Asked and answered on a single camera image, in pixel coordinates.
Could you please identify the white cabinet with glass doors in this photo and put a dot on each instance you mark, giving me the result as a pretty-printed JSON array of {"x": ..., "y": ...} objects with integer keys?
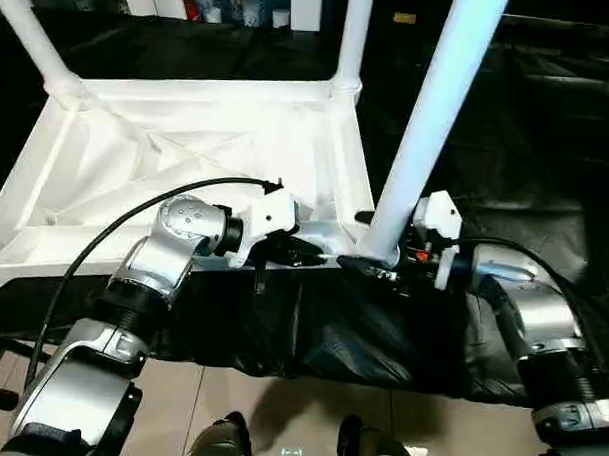
[{"x": 222, "y": 0}]

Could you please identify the black left robot foot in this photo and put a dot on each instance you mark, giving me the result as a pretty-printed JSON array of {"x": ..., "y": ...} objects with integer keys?
[{"x": 220, "y": 443}]

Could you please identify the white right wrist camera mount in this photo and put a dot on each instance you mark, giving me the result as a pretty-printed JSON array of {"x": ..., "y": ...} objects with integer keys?
[{"x": 437, "y": 218}]

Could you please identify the black furniture with yellow label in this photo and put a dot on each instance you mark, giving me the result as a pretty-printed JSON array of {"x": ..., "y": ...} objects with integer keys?
[{"x": 552, "y": 17}]

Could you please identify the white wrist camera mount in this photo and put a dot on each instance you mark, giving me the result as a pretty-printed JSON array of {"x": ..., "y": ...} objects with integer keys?
[
  {"x": 437, "y": 218},
  {"x": 270, "y": 217}
]

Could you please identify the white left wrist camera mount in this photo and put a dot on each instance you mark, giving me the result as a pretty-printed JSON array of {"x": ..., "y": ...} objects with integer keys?
[{"x": 270, "y": 217}]

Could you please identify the white plastic table leg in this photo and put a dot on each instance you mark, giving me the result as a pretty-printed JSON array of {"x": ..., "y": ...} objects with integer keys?
[
  {"x": 351, "y": 45},
  {"x": 433, "y": 122},
  {"x": 36, "y": 39}
]

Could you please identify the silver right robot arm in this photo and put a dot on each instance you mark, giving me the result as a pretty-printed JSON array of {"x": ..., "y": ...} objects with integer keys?
[{"x": 532, "y": 316}]

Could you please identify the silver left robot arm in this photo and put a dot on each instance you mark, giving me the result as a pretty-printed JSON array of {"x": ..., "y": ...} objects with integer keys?
[{"x": 153, "y": 273}]

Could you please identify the black work mat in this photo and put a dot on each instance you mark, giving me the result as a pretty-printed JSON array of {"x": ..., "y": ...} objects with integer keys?
[{"x": 526, "y": 176}]

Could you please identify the white plastic table top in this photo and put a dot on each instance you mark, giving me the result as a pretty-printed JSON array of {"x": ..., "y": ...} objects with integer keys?
[{"x": 137, "y": 152}]

